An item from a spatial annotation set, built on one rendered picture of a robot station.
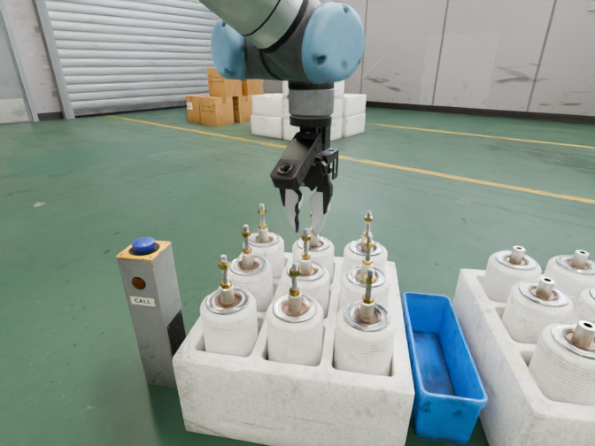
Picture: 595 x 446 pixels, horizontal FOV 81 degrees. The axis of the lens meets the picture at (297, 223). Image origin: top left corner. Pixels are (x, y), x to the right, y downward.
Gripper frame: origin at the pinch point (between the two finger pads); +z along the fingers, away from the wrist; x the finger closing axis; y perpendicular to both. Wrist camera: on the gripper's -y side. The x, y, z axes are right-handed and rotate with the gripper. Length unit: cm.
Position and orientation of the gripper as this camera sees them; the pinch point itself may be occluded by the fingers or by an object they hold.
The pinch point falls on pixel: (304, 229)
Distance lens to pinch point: 64.9
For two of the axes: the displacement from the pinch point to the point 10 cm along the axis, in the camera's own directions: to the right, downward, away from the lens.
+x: -9.0, -1.8, 3.9
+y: 4.3, -3.7, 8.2
